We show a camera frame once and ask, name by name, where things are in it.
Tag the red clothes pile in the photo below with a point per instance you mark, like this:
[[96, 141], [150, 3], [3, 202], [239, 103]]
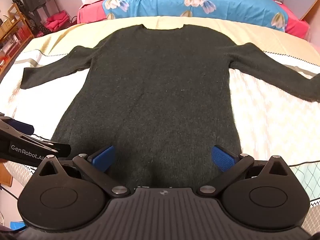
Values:
[[58, 20]]

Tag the dark green knit sweater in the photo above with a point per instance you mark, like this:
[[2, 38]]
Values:
[[155, 92]]

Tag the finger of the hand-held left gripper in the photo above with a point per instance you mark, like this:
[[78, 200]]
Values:
[[22, 127]]

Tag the wooden shelf rack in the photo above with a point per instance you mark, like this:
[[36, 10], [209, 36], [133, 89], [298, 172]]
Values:
[[21, 21]]

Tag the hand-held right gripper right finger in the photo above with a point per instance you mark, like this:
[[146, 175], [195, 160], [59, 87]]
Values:
[[223, 158]]

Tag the blue floral duvet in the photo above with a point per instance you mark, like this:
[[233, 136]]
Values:
[[162, 2]]

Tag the yellow and white quilt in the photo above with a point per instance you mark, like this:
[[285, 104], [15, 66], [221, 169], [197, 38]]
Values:
[[262, 120]]

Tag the grey board with wooden edge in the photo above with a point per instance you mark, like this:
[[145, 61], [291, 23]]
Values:
[[306, 1]]

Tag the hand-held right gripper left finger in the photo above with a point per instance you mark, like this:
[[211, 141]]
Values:
[[103, 158]]

